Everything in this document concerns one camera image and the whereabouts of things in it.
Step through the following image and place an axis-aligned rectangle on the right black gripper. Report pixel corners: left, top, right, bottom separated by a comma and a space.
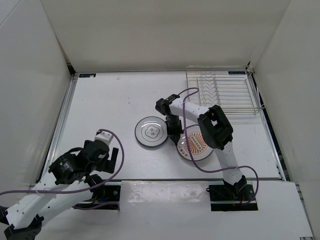
165, 114, 184, 146

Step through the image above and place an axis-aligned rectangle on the blue flower plate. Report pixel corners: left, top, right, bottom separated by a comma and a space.
134, 116, 168, 148

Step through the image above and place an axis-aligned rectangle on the orange sunburst plate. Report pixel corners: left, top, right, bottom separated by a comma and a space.
176, 124, 214, 162

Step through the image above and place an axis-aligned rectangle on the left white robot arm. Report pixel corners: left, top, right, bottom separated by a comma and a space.
0, 140, 124, 240

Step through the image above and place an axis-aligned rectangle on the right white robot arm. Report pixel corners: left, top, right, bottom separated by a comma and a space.
155, 94, 247, 200

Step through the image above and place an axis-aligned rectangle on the blue label sticker right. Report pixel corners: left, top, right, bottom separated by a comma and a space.
228, 71, 247, 75

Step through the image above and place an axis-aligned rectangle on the blue label sticker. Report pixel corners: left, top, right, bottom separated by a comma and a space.
228, 71, 247, 75
78, 73, 96, 78

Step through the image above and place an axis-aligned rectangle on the blue label sticker left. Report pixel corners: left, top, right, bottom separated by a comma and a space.
78, 73, 96, 78

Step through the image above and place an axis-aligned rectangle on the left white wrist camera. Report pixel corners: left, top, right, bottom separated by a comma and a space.
94, 130, 114, 147

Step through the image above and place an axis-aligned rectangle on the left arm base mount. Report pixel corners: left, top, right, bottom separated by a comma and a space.
73, 181, 122, 211

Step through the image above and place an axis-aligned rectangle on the wire dish rack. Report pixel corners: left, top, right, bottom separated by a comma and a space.
186, 67, 264, 124

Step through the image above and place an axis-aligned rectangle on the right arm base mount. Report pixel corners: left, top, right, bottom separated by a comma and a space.
206, 184, 258, 212

